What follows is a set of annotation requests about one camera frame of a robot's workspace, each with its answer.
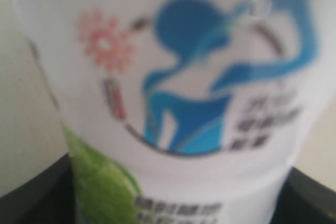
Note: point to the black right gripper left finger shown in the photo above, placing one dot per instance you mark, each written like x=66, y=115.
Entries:
x=47, y=198

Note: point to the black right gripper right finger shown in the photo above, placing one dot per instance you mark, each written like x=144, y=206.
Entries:
x=304, y=200

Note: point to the clear plastic water bottle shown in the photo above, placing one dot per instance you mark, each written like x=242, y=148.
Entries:
x=176, y=111

